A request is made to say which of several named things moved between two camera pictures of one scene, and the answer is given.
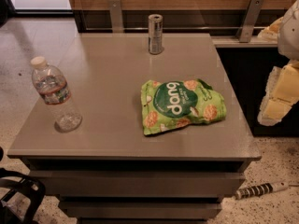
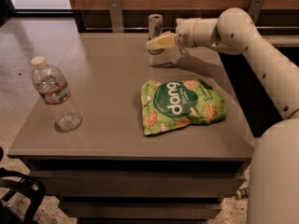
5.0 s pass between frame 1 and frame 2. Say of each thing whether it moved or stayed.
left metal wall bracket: stayed
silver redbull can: stayed
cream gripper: moved
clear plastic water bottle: stayed
